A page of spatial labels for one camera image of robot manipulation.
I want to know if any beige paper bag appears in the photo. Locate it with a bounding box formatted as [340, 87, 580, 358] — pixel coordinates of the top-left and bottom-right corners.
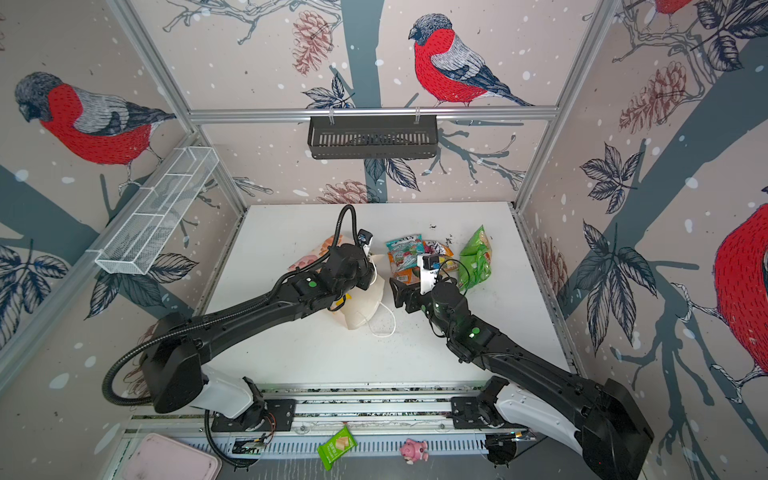
[287, 235, 398, 338]

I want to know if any teal Fox's candy bag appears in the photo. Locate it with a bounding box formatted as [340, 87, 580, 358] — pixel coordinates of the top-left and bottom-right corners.
[385, 234, 424, 272]

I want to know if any green snack packet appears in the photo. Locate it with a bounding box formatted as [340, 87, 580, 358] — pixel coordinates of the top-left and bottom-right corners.
[459, 226, 492, 290]
[317, 424, 358, 471]

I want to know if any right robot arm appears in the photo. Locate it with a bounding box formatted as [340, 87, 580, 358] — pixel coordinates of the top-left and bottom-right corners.
[389, 279, 654, 479]

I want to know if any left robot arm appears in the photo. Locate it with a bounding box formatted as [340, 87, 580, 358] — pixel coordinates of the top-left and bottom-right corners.
[141, 243, 375, 430]

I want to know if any black hanging metal shelf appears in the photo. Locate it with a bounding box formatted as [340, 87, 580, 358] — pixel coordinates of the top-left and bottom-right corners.
[307, 115, 439, 160]

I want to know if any pink pig toy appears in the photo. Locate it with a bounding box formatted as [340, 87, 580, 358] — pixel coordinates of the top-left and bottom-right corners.
[399, 439, 429, 465]

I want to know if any pink tray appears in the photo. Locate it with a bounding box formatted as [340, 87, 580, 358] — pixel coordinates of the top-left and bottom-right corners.
[120, 433, 222, 480]

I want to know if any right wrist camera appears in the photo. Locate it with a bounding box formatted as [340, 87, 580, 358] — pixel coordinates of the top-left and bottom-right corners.
[417, 254, 441, 295]

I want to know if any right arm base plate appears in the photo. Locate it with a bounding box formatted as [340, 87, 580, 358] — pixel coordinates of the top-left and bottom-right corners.
[448, 396, 528, 430]

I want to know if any aluminium rail frame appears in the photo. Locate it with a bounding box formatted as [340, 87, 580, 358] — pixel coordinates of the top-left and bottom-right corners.
[122, 381, 625, 463]

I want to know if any aluminium horizontal frame bar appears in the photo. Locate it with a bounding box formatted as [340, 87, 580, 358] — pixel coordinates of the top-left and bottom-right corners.
[187, 106, 560, 125]

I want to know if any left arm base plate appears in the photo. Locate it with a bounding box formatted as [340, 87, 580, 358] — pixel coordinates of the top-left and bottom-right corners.
[211, 399, 297, 433]

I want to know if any white wire mesh basket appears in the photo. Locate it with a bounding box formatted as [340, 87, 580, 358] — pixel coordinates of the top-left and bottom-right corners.
[95, 146, 219, 275]

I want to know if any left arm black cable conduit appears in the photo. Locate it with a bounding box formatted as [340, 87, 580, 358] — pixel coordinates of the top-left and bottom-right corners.
[100, 203, 361, 469]

